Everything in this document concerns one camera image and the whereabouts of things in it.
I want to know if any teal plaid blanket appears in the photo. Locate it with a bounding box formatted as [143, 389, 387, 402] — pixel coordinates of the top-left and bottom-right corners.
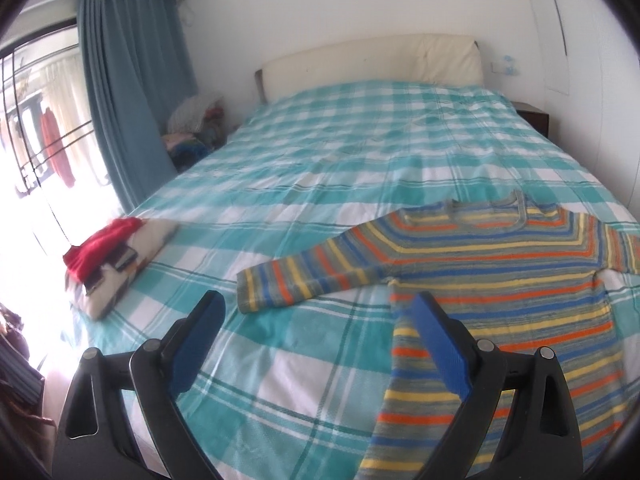
[70, 81, 640, 480]

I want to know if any folded cream patterned garment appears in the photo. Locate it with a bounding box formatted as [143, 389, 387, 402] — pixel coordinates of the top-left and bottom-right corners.
[75, 219, 180, 320]

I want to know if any hanging red garment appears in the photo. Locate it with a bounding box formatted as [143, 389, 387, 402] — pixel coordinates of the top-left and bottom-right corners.
[40, 107, 77, 188]

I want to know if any window railing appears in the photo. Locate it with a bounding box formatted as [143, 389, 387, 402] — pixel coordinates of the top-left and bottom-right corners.
[0, 45, 96, 191]

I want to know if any folded red garment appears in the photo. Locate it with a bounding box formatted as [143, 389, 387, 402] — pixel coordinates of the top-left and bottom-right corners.
[63, 217, 146, 281]

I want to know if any dark striped cloth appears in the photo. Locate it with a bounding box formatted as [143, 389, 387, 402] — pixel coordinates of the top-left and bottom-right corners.
[0, 305, 46, 411]

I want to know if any dark wooden nightstand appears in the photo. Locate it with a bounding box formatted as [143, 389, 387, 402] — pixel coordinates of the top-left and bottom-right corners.
[511, 101, 551, 138]

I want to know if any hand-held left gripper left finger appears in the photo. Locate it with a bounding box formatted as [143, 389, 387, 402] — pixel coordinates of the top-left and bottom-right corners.
[52, 290, 227, 480]

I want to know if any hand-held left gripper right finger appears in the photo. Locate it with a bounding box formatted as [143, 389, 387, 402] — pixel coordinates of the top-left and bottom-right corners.
[410, 291, 583, 480]

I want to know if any striped knit sweater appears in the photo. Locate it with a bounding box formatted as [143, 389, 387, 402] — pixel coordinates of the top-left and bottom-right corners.
[236, 191, 640, 480]

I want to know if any pile of mixed clothes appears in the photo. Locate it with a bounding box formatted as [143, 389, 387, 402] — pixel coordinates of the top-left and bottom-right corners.
[161, 92, 241, 171]

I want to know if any blue curtain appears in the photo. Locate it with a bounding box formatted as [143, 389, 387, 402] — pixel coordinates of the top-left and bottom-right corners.
[76, 0, 198, 213]

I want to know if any cream padded headboard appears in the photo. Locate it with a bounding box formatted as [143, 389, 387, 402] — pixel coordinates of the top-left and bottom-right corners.
[255, 33, 485, 106]

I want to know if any white wardrobe door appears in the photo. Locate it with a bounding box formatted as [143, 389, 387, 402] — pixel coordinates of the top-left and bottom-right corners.
[525, 0, 606, 96]

